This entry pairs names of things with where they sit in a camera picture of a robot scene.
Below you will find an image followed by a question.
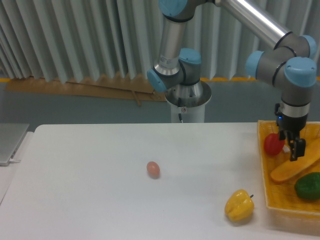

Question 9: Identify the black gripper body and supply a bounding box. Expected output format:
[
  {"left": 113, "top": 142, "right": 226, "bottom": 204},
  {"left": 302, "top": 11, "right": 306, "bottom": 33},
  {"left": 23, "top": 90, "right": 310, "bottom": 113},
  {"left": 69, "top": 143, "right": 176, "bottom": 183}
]
[{"left": 274, "top": 103, "right": 308, "bottom": 143}]

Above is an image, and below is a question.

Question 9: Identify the small white object in basket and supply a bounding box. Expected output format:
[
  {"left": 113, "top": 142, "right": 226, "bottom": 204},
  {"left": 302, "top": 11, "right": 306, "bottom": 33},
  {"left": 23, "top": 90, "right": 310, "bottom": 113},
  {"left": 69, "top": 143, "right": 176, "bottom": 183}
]
[{"left": 282, "top": 145, "right": 290, "bottom": 153}]

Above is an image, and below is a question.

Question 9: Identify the yellow woven basket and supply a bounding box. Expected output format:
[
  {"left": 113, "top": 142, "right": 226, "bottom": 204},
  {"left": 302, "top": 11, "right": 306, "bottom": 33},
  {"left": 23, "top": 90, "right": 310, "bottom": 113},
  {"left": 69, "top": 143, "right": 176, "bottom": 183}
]
[{"left": 257, "top": 120, "right": 320, "bottom": 219}]

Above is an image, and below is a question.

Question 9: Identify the orange bread loaf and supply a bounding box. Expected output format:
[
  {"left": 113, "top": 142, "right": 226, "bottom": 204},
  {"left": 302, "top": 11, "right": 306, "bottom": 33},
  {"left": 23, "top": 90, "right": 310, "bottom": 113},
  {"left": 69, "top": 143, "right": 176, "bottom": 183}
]
[{"left": 270, "top": 138, "right": 320, "bottom": 183}]

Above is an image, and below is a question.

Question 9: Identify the green bell pepper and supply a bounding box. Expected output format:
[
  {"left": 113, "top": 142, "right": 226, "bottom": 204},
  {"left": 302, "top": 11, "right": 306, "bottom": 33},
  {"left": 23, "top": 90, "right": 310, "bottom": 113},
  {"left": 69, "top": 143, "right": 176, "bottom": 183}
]
[{"left": 294, "top": 172, "right": 320, "bottom": 200}]

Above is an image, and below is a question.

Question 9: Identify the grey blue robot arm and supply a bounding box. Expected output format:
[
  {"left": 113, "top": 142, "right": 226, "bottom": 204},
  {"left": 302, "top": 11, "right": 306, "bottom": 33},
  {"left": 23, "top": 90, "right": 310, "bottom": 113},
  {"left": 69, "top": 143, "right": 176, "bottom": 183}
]
[{"left": 147, "top": 0, "right": 317, "bottom": 161}]

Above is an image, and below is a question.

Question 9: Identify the red bell pepper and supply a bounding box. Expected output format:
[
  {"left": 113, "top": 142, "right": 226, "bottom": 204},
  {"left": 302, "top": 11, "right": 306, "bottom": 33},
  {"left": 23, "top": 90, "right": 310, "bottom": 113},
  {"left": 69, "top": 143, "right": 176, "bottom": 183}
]
[{"left": 263, "top": 133, "right": 285, "bottom": 156}]

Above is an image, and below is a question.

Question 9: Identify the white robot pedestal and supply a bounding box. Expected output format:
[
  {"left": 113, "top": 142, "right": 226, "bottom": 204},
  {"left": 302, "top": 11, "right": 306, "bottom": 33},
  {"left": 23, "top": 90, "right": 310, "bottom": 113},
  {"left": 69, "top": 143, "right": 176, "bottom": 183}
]
[{"left": 165, "top": 81, "right": 212, "bottom": 123}]

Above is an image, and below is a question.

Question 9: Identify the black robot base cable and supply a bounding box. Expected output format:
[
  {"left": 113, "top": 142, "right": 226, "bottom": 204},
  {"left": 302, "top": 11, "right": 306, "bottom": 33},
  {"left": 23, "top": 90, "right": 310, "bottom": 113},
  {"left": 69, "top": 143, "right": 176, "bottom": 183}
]
[{"left": 177, "top": 97, "right": 184, "bottom": 124}]

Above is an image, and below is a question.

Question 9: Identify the yellow bell pepper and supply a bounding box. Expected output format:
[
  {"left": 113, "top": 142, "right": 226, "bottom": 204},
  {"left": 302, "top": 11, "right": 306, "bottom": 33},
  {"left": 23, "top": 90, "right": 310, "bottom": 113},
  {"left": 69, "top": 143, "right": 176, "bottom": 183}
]
[{"left": 224, "top": 189, "right": 255, "bottom": 222}]

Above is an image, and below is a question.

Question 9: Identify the brown cardboard sheet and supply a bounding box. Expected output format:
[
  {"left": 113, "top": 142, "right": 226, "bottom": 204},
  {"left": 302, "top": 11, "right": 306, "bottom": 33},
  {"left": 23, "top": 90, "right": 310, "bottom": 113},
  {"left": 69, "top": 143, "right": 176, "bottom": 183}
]
[{"left": 5, "top": 72, "right": 165, "bottom": 106}]

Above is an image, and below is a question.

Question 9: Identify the brown egg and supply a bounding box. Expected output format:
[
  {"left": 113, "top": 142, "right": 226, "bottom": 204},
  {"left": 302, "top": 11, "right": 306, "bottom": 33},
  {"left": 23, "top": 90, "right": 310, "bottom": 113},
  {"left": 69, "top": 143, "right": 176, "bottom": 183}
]
[{"left": 146, "top": 161, "right": 160, "bottom": 179}]

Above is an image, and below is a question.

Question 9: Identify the silver laptop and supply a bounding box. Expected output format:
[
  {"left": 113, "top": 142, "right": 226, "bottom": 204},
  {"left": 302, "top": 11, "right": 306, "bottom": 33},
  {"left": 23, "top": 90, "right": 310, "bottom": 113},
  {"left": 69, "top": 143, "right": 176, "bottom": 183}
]
[{"left": 0, "top": 123, "right": 29, "bottom": 167}]

